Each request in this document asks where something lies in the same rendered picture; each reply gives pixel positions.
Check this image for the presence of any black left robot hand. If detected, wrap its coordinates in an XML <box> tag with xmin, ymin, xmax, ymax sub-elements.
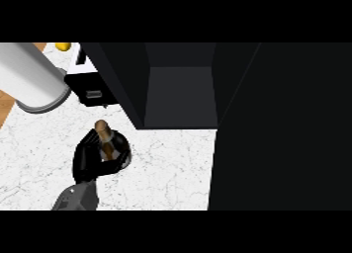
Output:
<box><xmin>71</xmin><ymin>127</ymin><xmax>135</xmax><ymax>186</ymax></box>

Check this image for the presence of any dark wine bottle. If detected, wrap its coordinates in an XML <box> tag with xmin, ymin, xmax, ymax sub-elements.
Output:
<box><xmin>93</xmin><ymin>119</ymin><xmax>135</xmax><ymax>166</ymax></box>

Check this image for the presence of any dark grey open cabinet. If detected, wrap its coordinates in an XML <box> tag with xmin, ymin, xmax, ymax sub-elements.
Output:
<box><xmin>80</xmin><ymin>42</ymin><xmax>263</xmax><ymax>130</ymax></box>

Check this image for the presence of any black and white appliance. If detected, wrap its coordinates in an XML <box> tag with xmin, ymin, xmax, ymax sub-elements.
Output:
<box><xmin>62</xmin><ymin>42</ymin><xmax>120</xmax><ymax>109</ymax></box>

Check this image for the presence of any large white cylinder, grey rim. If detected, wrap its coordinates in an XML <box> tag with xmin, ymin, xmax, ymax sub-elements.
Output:
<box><xmin>0</xmin><ymin>42</ymin><xmax>73</xmax><ymax>115</ymax></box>

